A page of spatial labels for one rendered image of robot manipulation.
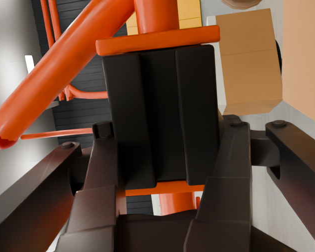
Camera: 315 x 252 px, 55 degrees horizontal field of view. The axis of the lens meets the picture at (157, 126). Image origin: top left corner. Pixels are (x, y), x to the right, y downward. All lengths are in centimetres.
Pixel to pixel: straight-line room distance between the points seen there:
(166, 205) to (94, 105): 1105
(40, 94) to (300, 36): 25
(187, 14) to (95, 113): 543
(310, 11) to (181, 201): 21
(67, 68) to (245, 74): 182
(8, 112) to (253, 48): 191
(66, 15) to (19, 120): 1131
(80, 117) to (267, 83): 985
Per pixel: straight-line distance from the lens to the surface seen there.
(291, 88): 37
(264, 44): 207
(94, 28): 18
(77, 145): 16
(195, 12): 747
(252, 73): 199
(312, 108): 32
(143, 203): 1193
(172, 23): 16
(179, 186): 16
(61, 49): 19
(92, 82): 1112
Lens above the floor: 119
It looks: 6 degrees up
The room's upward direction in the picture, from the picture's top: 96 degrees counter-clockwise
